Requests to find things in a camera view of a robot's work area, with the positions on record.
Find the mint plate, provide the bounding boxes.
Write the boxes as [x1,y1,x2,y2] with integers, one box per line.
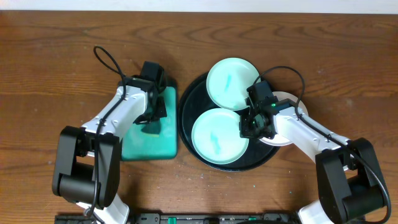
[206,57,259,111]
[191,108,249,165]

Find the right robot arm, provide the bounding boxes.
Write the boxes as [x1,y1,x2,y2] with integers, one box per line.
[239,102,392,223]

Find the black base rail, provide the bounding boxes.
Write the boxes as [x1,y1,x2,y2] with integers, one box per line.
[54,212,301,224]

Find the green rectangular tray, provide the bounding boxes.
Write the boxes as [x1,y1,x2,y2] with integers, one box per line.
[121,81,178,161]

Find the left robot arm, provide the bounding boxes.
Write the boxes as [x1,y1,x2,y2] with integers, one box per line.
[52,78,164,223]

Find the dark green sponge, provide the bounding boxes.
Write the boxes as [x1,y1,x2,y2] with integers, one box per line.
[141,120,161,136]

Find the white plate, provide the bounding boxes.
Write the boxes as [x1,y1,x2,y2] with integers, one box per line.
[259,90,309,147]

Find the black round tray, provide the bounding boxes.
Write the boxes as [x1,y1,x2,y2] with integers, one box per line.
[177,73,279,172]

